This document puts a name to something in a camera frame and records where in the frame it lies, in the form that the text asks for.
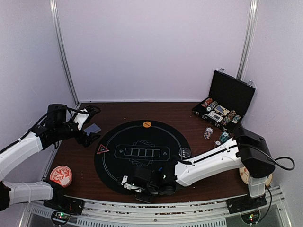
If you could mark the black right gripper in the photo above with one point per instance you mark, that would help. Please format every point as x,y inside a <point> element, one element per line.
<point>148,199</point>

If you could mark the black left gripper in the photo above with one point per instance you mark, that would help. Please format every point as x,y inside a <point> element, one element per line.
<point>88,140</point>

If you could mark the red triangular all-in marker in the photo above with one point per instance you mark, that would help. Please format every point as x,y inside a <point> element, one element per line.
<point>101,149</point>

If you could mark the clear round dealer button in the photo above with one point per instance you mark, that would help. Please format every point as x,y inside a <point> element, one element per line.
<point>184,152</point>

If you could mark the yellow big blind button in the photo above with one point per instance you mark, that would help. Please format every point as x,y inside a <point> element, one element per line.
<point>147,124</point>

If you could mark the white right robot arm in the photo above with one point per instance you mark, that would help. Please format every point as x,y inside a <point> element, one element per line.
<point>244,149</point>

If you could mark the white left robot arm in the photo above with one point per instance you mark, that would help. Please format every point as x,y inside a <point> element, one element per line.
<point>38,138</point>

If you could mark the blue patterned card deck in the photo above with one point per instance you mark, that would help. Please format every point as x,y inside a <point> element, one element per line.
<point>92,129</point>

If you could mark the round black poker mat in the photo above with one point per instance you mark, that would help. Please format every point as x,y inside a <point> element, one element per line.
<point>131,145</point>

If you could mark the red white patterned cup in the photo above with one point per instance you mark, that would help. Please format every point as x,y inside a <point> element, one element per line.
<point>61,175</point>

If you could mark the brown poker chip stack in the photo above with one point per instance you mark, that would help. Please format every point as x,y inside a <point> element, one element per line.
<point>216,144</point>

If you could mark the blue white chip stack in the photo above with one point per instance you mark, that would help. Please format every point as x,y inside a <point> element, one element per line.
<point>208,132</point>

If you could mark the green poker chip stack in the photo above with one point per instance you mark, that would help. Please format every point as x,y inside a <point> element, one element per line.
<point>224,137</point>

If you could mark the round wooden coaster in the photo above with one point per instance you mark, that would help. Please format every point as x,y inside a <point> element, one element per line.
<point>245,176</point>

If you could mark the card deck in case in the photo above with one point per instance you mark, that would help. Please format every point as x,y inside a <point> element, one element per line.
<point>218,113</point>

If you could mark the green chip row in case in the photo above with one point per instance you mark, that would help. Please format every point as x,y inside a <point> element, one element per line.
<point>211,106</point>

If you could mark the red chip row in case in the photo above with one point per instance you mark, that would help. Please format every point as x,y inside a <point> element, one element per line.
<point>207,102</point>

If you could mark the right chip rows in case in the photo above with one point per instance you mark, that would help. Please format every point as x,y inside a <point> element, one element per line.
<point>232,116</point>

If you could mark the black poker chip case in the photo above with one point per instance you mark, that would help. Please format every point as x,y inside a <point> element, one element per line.
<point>230,93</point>

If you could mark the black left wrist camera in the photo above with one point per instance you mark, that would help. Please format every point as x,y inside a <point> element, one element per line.
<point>56,114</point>

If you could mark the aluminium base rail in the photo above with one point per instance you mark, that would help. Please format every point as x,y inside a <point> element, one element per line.
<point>211,213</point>

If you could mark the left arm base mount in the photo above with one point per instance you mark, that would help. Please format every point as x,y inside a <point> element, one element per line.
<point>59,201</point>

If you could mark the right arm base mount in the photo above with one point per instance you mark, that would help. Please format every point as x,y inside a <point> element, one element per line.
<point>248,207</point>

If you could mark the aluminium frame post left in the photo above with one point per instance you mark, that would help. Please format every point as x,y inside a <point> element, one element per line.
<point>63,56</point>

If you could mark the aluminium frame post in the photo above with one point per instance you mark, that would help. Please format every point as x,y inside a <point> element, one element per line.
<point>250,31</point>
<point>63,56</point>

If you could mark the aluminium frame post right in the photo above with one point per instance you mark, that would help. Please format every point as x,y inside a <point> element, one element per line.
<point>250,31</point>

